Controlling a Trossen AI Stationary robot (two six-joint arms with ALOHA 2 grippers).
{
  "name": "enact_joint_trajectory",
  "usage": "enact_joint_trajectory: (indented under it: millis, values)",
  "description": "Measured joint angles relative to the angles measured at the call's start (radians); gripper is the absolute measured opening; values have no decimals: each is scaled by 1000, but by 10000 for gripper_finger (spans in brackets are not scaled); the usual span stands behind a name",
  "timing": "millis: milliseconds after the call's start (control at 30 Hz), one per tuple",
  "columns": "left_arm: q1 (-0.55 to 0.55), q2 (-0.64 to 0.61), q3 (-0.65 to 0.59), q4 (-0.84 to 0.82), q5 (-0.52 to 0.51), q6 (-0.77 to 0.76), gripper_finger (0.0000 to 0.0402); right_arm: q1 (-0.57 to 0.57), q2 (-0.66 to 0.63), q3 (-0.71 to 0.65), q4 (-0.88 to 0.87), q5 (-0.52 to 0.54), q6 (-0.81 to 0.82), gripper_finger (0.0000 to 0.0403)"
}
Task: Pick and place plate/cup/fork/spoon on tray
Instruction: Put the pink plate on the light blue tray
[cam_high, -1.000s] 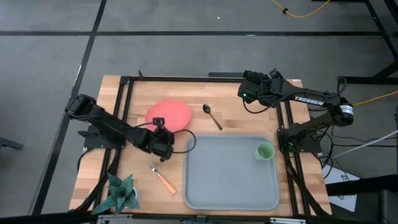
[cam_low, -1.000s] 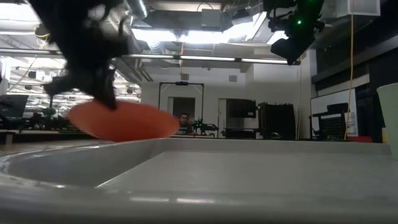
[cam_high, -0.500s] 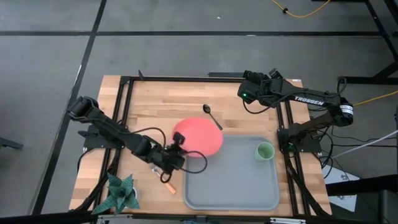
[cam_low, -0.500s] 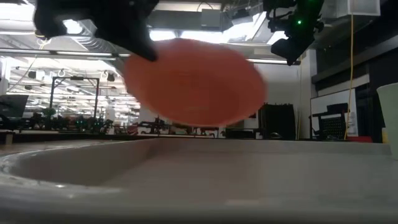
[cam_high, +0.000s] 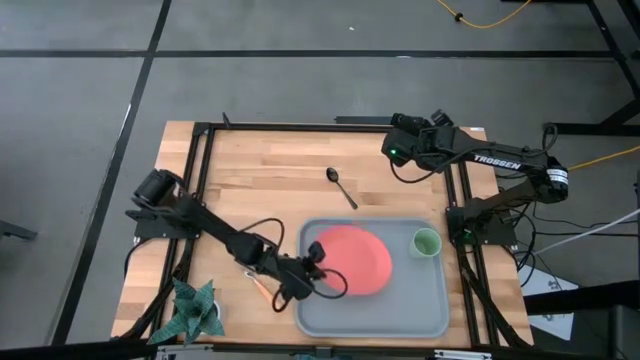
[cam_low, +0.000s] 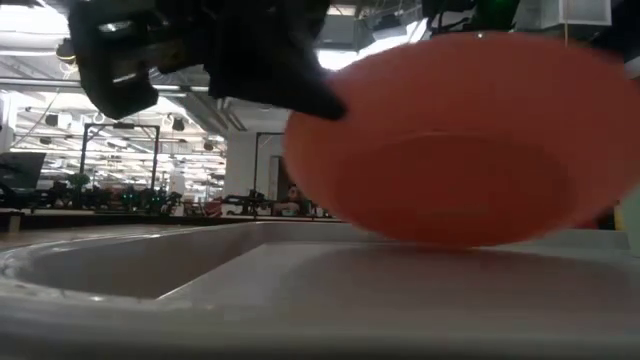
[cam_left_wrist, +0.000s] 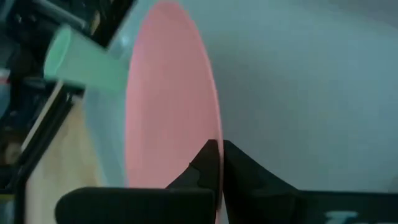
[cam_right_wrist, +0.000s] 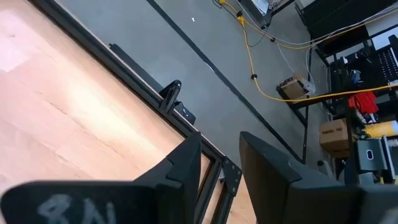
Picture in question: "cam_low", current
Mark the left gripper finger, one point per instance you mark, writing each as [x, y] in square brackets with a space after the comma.
[290, 85]

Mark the red round plate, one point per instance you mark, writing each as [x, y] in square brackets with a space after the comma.
[450, 150]

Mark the green cup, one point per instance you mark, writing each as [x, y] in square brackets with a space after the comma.
[632, 220]

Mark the grey plastic tray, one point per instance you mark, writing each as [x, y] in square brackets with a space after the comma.
[320, 300]

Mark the person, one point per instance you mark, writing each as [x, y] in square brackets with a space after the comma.
[295, 200]

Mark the black monitor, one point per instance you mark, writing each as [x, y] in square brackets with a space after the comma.
[20, 172]

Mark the black background rig frame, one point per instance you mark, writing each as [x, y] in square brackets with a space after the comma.
[120, 126]

